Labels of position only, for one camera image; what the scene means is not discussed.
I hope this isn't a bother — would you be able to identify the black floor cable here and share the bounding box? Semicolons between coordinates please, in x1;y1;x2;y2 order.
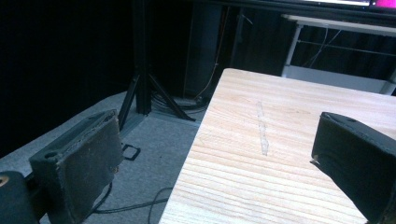
92;181;174;224

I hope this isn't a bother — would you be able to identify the clear plastic strip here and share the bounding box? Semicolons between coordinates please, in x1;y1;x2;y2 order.
255;101;271;157

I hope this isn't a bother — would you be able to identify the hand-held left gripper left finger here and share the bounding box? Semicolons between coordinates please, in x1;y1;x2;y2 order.
29;108;125;224

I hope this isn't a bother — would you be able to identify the black metal stand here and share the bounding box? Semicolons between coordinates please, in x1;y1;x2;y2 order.
117;0;197;132

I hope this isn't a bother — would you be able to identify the white metal rack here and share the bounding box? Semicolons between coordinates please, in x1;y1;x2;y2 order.
280;13;396;96

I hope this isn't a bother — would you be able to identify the white hanging cable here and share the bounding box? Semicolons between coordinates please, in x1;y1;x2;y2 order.
303;26;343;68

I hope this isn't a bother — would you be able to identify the dark tall cabinet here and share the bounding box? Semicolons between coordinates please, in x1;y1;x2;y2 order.
183;0;224;98

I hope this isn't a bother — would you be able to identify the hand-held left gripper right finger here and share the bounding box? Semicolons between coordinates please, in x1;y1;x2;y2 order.
310;111;396;224

